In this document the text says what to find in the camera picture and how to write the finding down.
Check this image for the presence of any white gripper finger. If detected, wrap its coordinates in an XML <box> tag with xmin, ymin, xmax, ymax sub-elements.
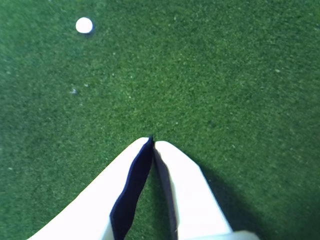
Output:
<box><xmin>27</xmin><ymin>135</ymin><xmax>154</xmax><ymax>240</ymax></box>
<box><xmin>153</xmin><ymin>140</ymin><xmax>234</xmax><ymax>240</ymax></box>

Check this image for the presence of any long green turf mat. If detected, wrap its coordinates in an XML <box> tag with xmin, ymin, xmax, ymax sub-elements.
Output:
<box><xmin>0</xmin><ymin>0</ymin><xmax>320</xmax><ymax>240</ymax></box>

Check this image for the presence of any small white dot marker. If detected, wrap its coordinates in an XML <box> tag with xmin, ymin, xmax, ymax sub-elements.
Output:
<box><xmin>75</xmin><ymin>16</ymin><xmax>94</xmax><ymax>34</ymax></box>

